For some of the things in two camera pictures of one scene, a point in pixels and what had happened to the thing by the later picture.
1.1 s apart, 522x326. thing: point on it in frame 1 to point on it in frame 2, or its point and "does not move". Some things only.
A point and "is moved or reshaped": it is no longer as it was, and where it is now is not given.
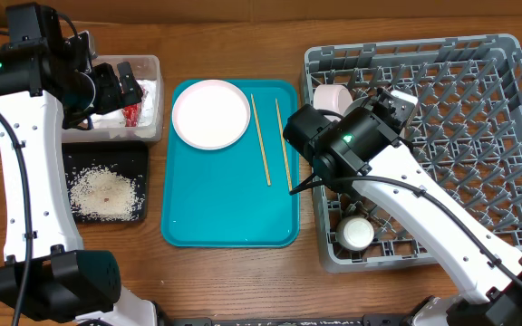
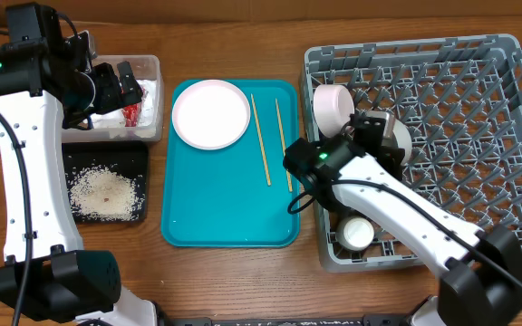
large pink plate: (211, 114) does not move
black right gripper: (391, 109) to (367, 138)
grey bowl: (354, 104) is moved or reshaped
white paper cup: (354, 233) does not move
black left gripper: (113, 99) does not move
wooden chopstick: (261, 139) does not move
